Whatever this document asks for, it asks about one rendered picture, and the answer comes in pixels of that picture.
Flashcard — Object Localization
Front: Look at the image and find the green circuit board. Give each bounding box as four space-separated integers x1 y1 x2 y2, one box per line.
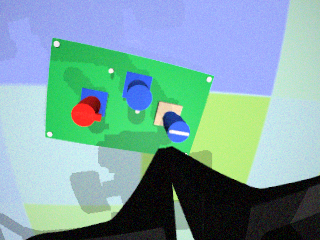
45 37 215 156

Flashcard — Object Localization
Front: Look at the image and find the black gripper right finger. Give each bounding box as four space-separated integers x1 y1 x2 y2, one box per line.
165 147 320 240

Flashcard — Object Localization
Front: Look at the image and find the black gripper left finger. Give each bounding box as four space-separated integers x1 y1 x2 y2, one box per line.
25 148 177 240

